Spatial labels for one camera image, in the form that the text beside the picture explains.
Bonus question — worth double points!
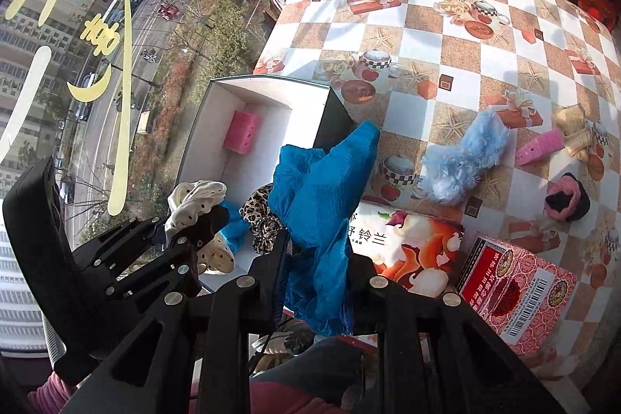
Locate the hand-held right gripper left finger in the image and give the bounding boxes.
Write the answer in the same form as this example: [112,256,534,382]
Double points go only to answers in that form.
[63,230,293,414]

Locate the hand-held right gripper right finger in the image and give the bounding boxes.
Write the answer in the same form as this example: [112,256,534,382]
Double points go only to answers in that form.
[346,243,566,414]

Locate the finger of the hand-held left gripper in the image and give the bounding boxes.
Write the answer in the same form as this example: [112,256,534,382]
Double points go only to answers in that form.
[104,206,230,299]
[73,217,168,272]

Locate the small blue mesh cloth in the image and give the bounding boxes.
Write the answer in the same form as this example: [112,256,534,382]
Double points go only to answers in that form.
[219,199,252,252]

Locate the white polka dot scrunchie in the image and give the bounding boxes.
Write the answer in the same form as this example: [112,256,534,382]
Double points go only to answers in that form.
[164,180,237,275]

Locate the leopard print scrunchie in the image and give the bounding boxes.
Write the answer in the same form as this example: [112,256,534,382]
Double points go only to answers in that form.
[239,182,288,256]

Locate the large blue mesh cloth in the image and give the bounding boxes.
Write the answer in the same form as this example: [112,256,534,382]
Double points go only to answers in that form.
[269,120,382,338]

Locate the white cardboard box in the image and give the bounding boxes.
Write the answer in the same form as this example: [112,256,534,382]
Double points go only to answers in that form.
[173,74,361,298]

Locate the pink sponge with holes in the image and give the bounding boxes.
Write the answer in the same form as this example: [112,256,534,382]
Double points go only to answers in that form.
[222,109,263,153]

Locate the person's left forearm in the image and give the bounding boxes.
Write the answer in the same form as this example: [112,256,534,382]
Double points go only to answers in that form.
[26,369,77,414]

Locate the person's maroon clothing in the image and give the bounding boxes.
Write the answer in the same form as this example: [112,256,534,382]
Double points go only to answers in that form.
[188,337,382,414]

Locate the red patterned box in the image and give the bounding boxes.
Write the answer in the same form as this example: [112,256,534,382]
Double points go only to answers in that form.
[455,233,579,357]

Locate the yellow and blue window decals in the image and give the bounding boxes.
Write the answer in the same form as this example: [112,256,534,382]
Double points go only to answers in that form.
[0,0,248,217]

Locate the light blue fluffy cloth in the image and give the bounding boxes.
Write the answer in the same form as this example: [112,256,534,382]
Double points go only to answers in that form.
[419,109,510,206]

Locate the pink and black knitted hat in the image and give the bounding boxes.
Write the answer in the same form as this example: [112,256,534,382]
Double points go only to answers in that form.
[544,172,591,223]

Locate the pink wedge sponge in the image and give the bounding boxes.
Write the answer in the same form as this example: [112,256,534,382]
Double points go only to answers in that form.
[513,128,566,167]

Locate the checkered printed tablecloth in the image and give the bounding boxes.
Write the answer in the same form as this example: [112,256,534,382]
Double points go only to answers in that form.
[252,0,621,369]

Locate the beige knitted cloth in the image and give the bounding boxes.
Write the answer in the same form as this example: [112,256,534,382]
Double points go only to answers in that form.
[552,103,595,161]

